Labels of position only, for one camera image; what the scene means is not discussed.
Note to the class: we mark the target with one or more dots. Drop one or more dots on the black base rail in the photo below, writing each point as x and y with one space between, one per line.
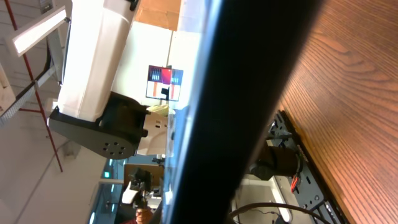
310 191

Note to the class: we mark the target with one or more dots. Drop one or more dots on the red pipe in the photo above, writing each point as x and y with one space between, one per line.
33 87

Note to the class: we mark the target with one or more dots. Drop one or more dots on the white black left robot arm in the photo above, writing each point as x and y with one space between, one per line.
88 112

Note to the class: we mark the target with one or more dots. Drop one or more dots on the white ceiling light panel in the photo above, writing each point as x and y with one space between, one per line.
24 38

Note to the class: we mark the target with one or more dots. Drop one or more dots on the black smartphone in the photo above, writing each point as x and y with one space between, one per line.
246 54

